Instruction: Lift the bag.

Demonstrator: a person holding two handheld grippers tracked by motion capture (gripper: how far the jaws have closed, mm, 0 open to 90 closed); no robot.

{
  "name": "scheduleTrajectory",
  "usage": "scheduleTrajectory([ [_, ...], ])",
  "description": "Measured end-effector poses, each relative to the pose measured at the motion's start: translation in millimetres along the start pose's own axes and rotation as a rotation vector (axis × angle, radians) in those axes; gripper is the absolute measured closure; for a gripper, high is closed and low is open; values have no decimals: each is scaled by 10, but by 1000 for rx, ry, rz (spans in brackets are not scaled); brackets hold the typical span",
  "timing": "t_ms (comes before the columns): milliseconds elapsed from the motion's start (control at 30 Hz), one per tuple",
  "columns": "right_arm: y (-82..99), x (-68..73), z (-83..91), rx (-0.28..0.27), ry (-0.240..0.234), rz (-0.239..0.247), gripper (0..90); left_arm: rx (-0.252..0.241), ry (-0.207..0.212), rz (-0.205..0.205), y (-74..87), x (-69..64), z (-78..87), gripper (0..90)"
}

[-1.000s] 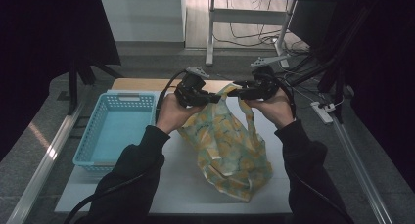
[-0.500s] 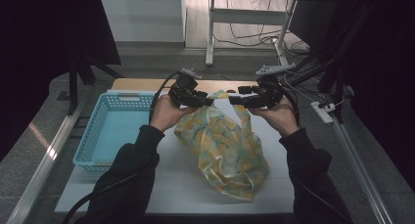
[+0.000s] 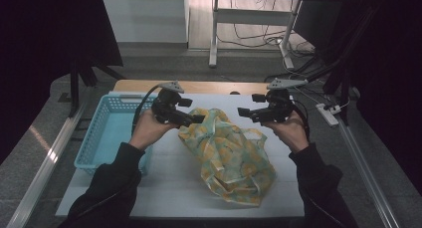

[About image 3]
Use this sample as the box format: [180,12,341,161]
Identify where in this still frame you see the blue plastic basket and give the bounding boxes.
[74,94,157,176]

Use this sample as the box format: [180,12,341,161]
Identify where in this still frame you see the right hand-held gripper cable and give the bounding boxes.
[292,99,312,140]

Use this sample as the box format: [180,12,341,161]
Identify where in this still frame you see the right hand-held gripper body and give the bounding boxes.
[261,77,310,124]

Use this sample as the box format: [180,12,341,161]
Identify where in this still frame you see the hand-held gripper cable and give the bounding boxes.
[292,99,312,140]
[131,84,164,135]

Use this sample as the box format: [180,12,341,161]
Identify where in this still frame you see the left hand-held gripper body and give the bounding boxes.
[151,81,187,126]

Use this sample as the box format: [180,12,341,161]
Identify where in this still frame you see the left hand-held gripper cable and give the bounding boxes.
[131,84,164,135]

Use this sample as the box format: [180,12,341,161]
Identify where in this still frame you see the person's right hand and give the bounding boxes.
[262,111,311,154]

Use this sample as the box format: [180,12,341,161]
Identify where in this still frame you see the white table mat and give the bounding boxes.
[55,92,307,219]

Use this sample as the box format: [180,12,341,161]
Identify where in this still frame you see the black curtain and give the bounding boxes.
[339,0,422,196]
[0,0,124,164]

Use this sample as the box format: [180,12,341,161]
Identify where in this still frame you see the black floor cables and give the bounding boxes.
[217,0,317,57]

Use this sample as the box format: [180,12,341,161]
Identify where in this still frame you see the yellow floral fabric garment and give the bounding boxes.
[177,107,278,208]

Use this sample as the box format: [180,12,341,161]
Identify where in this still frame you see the black stand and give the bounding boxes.
[292,2,379,126]
[68,53,126,117]

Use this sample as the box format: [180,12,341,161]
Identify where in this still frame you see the aluminium rail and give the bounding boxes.
[6,87,96,228]
[334,119,403,228]

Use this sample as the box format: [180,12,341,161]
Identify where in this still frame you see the white power cable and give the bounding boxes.
[282,53,351,111]

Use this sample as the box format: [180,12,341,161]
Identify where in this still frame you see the person's left hand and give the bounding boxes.
[128,108,177,152]

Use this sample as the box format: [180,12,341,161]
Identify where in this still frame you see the white power strip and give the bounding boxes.
[316,103,341,127]

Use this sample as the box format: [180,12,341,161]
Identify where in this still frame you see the white desk frame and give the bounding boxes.
[208,0,304,70]

